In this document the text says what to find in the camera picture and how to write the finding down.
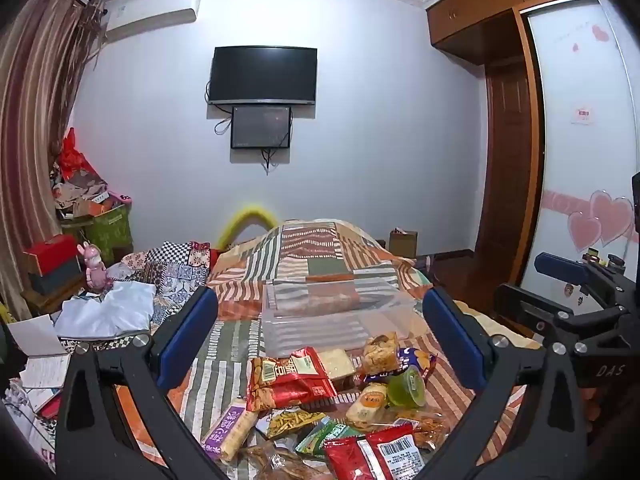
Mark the white air conditioner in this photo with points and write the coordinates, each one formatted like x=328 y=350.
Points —
x=150 y=12

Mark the white paper sheets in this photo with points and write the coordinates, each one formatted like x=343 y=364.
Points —
x=35 y=342

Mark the red peanut packet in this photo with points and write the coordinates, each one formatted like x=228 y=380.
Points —
x=290 y=377

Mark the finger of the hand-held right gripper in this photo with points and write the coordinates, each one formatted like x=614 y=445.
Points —
x=560 y=267
x=520 y=305

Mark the small cardboard box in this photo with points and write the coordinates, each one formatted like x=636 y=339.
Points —
x=402 y=245

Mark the blue chip packet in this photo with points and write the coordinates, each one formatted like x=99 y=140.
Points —
x=421 y=358

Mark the red box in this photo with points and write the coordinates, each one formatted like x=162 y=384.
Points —
x=50 y=252

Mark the black wall television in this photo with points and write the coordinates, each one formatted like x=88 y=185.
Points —
x=262 y=75

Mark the grey box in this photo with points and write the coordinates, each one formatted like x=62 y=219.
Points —
x=55 y=280

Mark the green patterned box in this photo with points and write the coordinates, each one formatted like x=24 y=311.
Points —
x=107 y=230

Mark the brown wooden door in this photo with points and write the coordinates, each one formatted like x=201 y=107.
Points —
x=505 y=160

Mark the yellow snack strips packet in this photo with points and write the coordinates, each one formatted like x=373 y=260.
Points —
x=295 y=422

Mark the green jelly cup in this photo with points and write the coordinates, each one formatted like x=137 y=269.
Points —
x=407 y=387

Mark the white sliding wardrobe door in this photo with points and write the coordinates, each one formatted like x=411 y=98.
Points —
x=575 y=160

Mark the small black wall monitor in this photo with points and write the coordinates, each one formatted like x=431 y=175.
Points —
x=260 y=127

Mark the clear packet of orange strips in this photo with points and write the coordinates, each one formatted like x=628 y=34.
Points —
x=427 y=427

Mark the purple rice cracker packet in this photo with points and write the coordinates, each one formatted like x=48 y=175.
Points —
x=230 y=432

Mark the green pea packet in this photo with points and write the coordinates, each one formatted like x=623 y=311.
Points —
x=325 y=437

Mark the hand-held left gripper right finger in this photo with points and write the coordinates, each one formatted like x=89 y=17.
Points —
x=455 y=340

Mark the biscuit packet with orange label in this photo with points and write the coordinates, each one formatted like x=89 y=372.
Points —
x=367 y=405

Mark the pile of paper boxes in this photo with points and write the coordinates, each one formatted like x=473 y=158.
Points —
x=80 y=195

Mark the striped brown curtain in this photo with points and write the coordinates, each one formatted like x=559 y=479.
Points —
x=35 y=110

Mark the clear packet of brown snack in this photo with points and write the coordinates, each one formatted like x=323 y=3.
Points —
x=280 y=465

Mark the striped patchwork blanket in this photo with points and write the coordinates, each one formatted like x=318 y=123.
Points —
x=325 y=260

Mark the rice crisp packet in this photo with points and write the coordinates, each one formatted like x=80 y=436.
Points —
x=380 y=352

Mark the checkered patchwork cloth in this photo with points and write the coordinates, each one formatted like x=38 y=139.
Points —
x=175 y=270

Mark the red packet with barcode label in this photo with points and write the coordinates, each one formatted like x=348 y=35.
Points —
x=360 y=455

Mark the wooden overhead cabinet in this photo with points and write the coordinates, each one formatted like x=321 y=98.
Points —
x=465 y=25

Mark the white cloth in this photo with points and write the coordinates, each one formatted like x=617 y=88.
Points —
x=110 y=310

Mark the cream cracker packet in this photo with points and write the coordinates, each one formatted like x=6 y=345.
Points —
x=337 y=362

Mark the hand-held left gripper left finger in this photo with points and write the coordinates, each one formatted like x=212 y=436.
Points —
x=190 y=332

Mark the pink toy rabbit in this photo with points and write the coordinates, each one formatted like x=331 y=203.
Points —
x=92 y=265

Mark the clear plastic container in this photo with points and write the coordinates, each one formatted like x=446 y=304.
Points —
x=310 y=330

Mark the yellow fuzzy tube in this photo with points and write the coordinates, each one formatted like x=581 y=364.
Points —
x=250 y=210

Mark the red plastic bag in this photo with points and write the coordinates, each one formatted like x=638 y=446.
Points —
x=75 y=160

